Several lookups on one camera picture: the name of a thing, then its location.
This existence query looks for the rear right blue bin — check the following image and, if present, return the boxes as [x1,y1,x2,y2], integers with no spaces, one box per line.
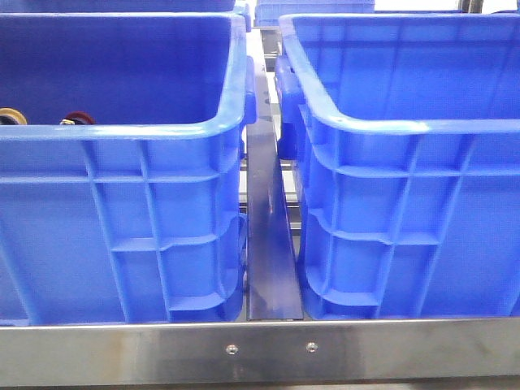
[254,0,375,27]

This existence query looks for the left blue plastic bin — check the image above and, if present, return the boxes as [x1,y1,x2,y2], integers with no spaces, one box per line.
[1,13,256,326]

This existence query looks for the right blue plastic bin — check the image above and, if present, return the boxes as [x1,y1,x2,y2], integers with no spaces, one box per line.
[279,13,519,320]

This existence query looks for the blue plastic bin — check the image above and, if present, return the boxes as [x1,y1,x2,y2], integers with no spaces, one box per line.
[279,13,519,320]
[1,13,256,326]

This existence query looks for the red mushroom push button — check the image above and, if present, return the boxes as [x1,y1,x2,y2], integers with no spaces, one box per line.
[59,111,95,125]

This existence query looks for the blue metal divider bar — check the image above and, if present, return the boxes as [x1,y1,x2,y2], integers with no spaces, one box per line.
[246,58,304,321]

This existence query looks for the rear left blue bin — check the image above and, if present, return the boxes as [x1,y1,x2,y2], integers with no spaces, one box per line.
[1,0,252,33]

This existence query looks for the stainless steel shelf rail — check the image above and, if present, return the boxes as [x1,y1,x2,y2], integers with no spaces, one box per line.
[1,318,519,387]

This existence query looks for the yellow mushroom push button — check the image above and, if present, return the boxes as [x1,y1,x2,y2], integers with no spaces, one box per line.
[0,107,28,125]

